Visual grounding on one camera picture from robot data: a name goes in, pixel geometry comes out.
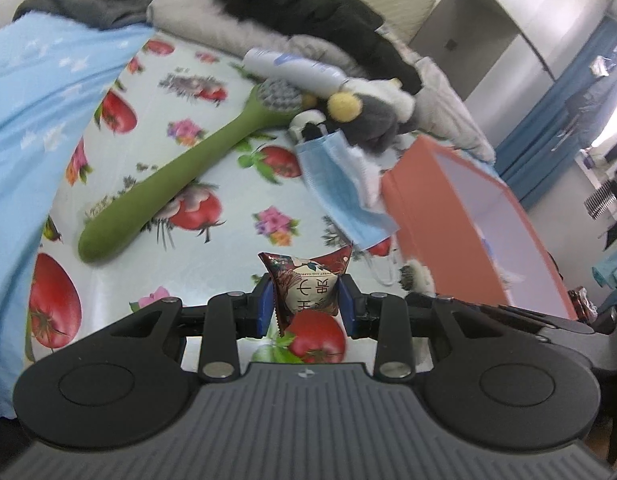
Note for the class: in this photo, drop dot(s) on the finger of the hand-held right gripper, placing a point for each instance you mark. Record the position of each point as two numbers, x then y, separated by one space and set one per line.
513 319

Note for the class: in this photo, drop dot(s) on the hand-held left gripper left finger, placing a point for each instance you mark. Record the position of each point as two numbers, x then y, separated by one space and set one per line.
266 305

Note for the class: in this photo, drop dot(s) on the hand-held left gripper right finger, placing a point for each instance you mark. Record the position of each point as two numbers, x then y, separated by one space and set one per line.
346 305

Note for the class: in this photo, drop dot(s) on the brown printed candy packet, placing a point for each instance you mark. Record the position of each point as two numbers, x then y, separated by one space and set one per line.
306 285

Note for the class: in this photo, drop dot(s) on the orange shoe box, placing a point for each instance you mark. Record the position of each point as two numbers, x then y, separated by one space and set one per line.
438 230

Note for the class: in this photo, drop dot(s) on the blue face mask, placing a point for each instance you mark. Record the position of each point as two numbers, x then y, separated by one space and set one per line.
333 185

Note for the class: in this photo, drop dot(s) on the tomato print mat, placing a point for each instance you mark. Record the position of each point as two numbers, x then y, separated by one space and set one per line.
223 260

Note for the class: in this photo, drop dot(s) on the teal cloth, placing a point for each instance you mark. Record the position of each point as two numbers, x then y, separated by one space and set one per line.
610 267

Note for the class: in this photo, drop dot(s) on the white radiator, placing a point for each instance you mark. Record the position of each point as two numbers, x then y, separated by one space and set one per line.
600 200

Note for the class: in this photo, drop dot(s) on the green massage hammer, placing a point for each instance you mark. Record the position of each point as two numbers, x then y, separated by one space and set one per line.
188 165

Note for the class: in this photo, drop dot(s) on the small white black item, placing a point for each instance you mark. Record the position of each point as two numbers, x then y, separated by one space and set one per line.
308 125

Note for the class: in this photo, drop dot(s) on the grey penguin plush toy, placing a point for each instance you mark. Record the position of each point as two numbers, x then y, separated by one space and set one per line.
373 115

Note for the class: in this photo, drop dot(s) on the blue curtain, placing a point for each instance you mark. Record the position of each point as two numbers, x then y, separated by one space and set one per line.
548 125

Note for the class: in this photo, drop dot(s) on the grey hanging garment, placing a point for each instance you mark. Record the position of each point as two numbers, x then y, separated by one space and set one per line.
588 115

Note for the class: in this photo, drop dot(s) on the white spray bottle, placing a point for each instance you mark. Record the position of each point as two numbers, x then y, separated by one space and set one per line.
293 67

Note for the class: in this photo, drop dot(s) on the beige duvet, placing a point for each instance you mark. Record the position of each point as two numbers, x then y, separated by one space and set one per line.
203 20

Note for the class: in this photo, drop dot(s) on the white wardrobe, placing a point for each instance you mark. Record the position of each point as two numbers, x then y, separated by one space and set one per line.
503 25

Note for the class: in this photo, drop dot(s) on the black jacket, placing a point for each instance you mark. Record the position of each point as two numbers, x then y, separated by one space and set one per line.
318 10

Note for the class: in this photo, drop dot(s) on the light blue towel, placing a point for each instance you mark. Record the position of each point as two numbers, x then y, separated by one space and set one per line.
33 110

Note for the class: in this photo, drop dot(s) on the dark grey blanket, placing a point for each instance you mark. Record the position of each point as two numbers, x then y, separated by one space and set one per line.
83 2

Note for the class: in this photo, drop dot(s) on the wall switch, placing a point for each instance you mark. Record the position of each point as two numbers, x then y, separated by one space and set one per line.
452 44

